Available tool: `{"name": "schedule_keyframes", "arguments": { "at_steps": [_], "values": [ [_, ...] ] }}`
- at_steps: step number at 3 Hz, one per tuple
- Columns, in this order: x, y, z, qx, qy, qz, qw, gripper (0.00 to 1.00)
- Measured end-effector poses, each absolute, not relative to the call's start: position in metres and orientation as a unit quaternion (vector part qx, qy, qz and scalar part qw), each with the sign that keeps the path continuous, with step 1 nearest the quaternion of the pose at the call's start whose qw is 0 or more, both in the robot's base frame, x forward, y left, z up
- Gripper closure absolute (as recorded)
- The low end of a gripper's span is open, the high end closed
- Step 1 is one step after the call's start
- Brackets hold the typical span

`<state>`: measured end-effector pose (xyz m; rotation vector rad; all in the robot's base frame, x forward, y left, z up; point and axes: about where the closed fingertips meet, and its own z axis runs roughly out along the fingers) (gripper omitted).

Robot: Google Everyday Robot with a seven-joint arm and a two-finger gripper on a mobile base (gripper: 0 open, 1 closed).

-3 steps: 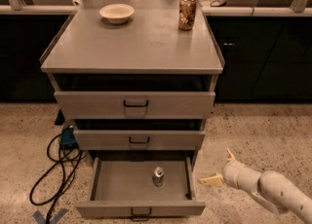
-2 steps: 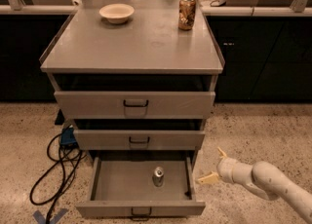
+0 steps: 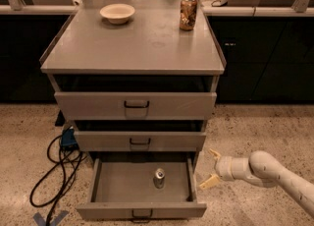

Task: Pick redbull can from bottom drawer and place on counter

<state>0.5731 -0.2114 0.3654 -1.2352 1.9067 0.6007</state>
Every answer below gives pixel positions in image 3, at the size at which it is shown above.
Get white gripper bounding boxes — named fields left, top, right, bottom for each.
left=199, top=148, right=251, bottom=190

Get silver blue redbull can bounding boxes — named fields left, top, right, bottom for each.
left=153, top=168, right=165, bottom=189

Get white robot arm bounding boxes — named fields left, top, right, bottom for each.
left=199, top=149, right=314, bottom=218

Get grey open bottom drawer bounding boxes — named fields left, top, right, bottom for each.
left=77, top=153, right=207, bottom=220

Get grey metal drawer cabinet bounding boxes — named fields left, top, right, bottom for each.
left=39, top=0, right=228, bottom=172

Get grey middle drawer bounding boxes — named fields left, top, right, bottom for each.
left=75, top=131, right=206, bottom=152

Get grey top drawer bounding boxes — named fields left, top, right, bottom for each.
left=55, top=92, right=217, bottom=121

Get gold patterned soda can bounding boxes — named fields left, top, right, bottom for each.
left=180, top=0, right=197, bottom=30

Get blue power box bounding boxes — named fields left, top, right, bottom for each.
left=60, top=128, right=78, bottom=150

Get white paper bowl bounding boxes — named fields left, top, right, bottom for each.
left=100, top=4, right=135, bottom=25

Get black floor cables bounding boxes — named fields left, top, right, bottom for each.
left=28, top=134, right=88, bottom=226

